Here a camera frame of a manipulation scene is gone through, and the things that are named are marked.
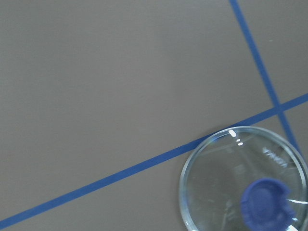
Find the glass lid with blue knob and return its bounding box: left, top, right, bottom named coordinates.
left=179, top=126, right=308, bottom=231

